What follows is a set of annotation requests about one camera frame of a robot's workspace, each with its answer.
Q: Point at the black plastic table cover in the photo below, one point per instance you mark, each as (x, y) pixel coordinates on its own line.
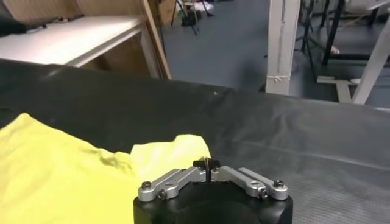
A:
(289, 137)

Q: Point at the yellow-green t-shirt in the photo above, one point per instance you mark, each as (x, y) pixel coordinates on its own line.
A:
(61, 170)

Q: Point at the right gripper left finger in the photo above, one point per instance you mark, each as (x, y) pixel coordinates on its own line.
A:
(170, 182)

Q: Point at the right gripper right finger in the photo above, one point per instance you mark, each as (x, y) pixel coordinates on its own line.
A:
(243, 179)

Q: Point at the white rectangular table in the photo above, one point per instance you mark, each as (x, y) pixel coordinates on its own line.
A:
(70, 39)

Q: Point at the white adjustable standing desk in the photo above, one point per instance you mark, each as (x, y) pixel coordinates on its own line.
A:
(374, 70)

